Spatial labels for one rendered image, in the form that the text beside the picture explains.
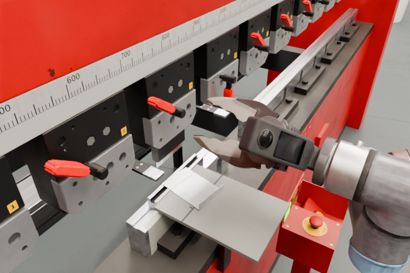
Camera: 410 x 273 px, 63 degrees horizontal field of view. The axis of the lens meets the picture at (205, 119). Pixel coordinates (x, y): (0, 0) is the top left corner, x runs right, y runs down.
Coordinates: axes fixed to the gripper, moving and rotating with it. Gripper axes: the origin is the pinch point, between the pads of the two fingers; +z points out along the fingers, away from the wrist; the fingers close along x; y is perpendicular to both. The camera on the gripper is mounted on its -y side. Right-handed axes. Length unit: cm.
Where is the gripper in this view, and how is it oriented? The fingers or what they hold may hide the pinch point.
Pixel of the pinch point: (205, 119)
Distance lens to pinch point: 55.3
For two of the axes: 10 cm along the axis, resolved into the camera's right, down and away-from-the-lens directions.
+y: 4.1, 1.9, 8.9
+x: 3.5, -9.4, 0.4
